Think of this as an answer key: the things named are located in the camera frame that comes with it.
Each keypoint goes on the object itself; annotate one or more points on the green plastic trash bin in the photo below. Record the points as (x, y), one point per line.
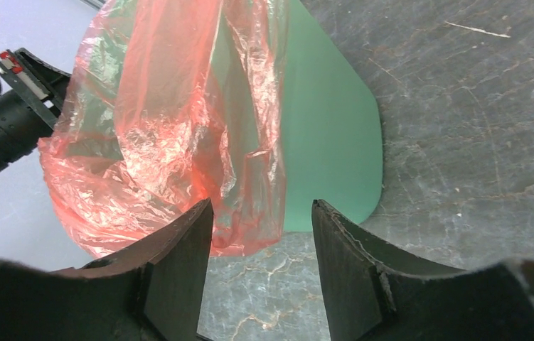
(330, 128)

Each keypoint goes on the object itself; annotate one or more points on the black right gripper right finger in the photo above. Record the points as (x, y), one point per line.
(373, 290)

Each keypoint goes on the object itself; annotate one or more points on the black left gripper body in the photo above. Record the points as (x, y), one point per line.
(41, 86)

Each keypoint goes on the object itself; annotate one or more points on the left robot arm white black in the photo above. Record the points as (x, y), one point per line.
(20, 127)

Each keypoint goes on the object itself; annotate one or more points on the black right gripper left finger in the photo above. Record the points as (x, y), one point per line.
(150, 290)

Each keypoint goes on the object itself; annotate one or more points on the red plastic trash bag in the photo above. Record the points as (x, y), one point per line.
(169, 103)

